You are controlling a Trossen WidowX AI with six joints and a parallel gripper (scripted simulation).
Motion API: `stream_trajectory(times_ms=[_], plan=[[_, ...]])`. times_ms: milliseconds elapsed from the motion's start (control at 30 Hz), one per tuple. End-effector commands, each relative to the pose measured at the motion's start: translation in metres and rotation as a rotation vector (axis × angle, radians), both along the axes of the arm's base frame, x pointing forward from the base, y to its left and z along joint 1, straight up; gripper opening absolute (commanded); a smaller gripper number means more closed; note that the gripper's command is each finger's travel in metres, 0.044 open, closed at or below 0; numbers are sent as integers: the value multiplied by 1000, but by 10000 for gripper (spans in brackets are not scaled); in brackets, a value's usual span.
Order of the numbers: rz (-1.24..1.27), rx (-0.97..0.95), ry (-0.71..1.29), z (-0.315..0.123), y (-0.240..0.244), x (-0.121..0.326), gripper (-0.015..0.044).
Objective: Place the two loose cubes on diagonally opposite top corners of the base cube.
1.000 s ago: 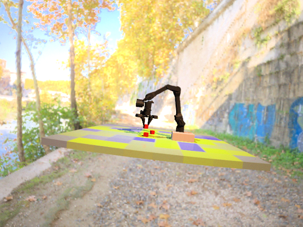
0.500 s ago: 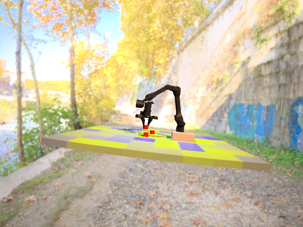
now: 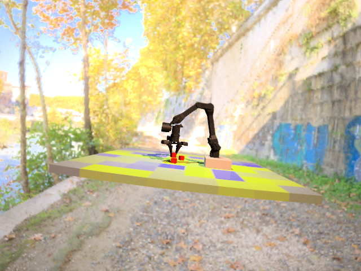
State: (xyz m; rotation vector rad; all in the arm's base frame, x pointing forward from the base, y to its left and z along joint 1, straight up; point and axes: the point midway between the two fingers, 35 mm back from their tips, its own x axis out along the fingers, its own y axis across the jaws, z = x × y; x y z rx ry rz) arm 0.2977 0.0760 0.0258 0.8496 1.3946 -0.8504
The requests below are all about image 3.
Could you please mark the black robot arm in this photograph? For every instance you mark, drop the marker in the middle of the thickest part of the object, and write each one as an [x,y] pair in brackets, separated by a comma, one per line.
[209,110]

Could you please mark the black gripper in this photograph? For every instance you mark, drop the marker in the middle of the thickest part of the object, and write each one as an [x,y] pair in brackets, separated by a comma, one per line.
[174,139]

